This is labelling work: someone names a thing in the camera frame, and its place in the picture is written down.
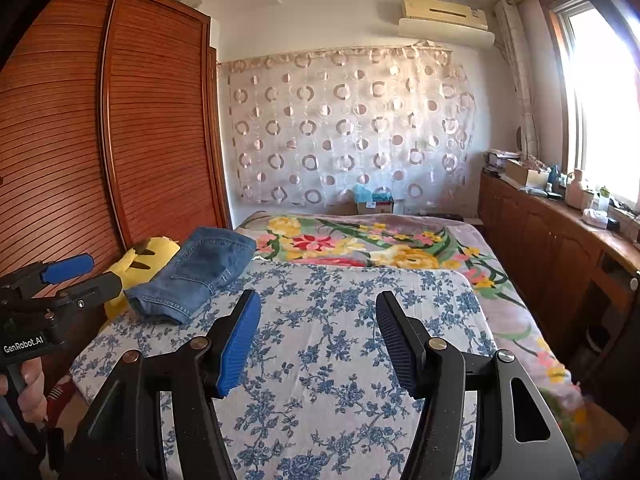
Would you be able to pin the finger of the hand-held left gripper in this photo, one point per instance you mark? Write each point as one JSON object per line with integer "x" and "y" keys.
{"x": 70, "y": 267}
{"x": 97, "y": 287}

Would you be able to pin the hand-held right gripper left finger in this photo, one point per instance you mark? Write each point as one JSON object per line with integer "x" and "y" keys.
{"x": 239, "y": 345}

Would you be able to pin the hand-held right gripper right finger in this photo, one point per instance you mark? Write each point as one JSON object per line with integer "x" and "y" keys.
{"x": 400, "y": 345}

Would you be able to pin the blue denim pants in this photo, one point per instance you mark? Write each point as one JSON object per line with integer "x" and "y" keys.
{"x": 195, "y": 270}

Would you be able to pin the person's left hand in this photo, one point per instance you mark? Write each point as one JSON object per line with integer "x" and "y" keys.
{"x": 32, "y": 387}

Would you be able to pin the yellow plush toy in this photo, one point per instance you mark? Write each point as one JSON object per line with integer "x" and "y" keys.
{"x": 145, "y": 260}

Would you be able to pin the red striped cloth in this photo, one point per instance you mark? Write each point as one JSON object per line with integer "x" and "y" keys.
{"x": 60, "y": 392}

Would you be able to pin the colourful floral blanket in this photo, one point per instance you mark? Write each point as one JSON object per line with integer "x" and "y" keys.
{"x": 380, "y": 240}

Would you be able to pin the cardboard box with blue cloth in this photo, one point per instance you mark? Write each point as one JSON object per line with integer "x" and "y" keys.
{"x": 372, "y": 202}

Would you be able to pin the wooden slatted wardrobe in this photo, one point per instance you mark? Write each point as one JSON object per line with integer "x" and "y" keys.
{"x": 150, "y": 135}

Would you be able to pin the wooden cabinet counter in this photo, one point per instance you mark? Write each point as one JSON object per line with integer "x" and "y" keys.
{"x": 540, "y": 240}

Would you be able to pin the stack of papers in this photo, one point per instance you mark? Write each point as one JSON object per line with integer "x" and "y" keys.
{"x": 500, "y": 160}

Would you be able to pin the open cardboard box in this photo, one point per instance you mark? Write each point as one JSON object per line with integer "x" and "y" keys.
{"x": 525, "y": 174}

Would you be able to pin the circle patterned sheer curtain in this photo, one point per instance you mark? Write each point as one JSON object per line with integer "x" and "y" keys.
{"x": 350, "y": 125}

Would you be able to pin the blue bottle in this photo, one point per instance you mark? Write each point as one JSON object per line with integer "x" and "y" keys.
{"x": 555, "y": 179}

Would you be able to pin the white plastic jug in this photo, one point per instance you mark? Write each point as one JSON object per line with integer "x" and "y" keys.
{"x": 576, "y": 190}

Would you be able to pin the green capped bottle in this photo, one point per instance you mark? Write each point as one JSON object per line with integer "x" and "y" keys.
{"x": 603, "y": 199}

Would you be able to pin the pale window curtain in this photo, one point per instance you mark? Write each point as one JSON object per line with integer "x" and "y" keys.
{"x": 520, "y": 75}

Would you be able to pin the window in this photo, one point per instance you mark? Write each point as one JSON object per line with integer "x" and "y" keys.
{"x": 600, "y": 100}

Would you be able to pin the cream air conditioner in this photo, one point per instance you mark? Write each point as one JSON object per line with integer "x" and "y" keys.
{"x": 442, "y": 10}

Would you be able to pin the round brown wall fixture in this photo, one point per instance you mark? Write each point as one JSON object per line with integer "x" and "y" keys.
{"x": 520, "y": 137}

